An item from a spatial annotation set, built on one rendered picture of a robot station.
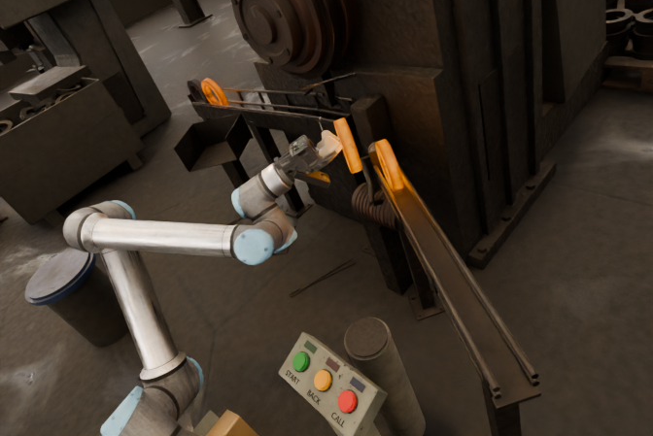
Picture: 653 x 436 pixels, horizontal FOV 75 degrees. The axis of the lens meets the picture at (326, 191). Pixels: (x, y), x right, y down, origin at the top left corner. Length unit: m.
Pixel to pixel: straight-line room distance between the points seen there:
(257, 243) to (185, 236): 0.21
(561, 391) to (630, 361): 0.23
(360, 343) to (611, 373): 0.84
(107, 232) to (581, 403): 1.46
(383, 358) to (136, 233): 0.72
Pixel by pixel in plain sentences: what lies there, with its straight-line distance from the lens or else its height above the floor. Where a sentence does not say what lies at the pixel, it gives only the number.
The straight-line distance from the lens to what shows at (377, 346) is 1.10.
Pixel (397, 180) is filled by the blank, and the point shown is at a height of 0.70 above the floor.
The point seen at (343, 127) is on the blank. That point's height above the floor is 0.90.
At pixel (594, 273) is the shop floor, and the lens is 1.87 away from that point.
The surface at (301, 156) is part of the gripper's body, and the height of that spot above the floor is 0.86.
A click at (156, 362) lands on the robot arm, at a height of 0.40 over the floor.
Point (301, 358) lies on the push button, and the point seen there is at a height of 0.61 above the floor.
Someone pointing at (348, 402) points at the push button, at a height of 0.61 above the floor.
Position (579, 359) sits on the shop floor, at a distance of 1.66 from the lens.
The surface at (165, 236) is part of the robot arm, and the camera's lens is 1.20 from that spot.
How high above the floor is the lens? 1.44
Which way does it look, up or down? 36 degrees down
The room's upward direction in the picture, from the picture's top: 22 degrees counter-clockwise
